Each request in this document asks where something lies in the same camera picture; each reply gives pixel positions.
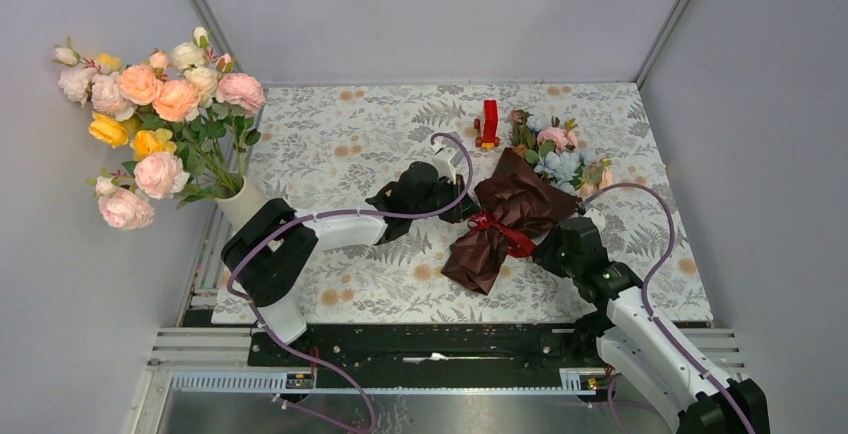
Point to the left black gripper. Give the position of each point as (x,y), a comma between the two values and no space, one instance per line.
(462,210)

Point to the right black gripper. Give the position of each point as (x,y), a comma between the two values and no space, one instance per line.
(544,252)

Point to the red ribbon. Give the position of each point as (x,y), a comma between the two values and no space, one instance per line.
(519,245)

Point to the brown paper bouquet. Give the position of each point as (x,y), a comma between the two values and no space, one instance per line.
(536,184)

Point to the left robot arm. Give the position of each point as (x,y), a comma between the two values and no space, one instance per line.
(269,252)

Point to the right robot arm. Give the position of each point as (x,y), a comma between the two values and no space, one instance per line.
(691,392)

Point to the floral patterned table mat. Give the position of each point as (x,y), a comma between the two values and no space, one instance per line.
(325,148)

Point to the red toy block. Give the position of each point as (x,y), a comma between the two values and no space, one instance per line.
(486,125)

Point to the pastel rose bunch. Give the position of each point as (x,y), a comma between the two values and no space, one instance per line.
(187,117)

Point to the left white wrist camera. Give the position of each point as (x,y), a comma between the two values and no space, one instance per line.
(446,160)

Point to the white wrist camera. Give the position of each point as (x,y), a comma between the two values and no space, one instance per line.
(597,216)
(446,160)

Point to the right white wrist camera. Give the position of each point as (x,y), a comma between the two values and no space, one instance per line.
(597,216)

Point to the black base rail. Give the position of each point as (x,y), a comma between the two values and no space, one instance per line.
(350,349)

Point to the slotted white cable duct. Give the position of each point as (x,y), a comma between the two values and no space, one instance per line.
(418,380)

